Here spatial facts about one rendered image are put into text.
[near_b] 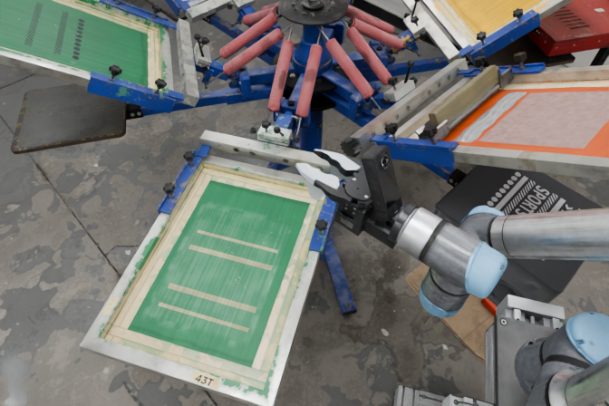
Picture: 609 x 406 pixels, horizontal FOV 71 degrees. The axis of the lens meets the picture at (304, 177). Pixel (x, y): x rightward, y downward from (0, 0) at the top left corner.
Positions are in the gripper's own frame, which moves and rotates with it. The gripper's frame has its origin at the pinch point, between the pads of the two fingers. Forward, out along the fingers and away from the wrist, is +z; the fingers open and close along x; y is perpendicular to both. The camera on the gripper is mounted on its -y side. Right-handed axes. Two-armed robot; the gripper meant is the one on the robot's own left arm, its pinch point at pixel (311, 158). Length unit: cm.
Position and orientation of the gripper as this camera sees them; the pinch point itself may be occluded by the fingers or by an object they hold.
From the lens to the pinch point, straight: 76.0
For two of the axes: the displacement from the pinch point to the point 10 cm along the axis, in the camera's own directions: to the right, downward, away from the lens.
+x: 6.2, -5.1, 5.9
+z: -7.8, -4.8, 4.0
